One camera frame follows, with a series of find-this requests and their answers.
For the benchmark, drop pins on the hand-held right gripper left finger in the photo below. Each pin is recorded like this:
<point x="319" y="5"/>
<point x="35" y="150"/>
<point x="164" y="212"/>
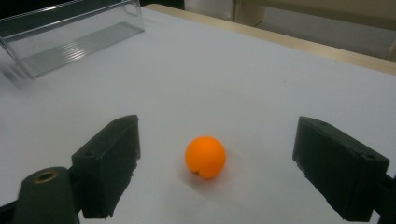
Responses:
<point x="106" y="161"/>

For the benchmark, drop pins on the wooden table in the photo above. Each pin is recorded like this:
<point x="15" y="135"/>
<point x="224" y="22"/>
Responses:
<point x="280" y="38"/>

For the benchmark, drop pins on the orange ball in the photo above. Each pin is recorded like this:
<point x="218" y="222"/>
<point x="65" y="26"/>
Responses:
<point x="205" y="157"/>

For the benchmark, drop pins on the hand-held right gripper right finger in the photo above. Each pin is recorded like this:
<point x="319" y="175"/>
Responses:
<point x="336" y="165"/>

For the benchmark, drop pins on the white table sheet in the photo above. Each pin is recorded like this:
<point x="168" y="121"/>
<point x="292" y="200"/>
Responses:
<point x="224" y="84"/>

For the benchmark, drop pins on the clear plastic tray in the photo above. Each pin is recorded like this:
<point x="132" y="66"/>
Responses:
<point x="77" y="46"/>

